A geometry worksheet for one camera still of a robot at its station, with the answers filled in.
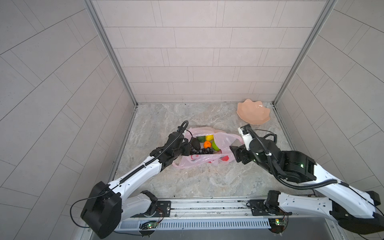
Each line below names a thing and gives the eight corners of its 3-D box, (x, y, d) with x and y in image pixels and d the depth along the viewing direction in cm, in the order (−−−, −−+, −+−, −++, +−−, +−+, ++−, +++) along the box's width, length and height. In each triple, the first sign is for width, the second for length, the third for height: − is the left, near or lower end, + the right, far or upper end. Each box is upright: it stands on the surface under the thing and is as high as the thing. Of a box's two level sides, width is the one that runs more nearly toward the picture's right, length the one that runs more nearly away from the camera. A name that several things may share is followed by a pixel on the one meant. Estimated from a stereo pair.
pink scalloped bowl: (254, 130, 103) (256, 126, 99) (233, 109, 115) (234, 105, 111) (273, 119, 109) (276, 114, 105) (251, 100, 122) (253, 96, 117)
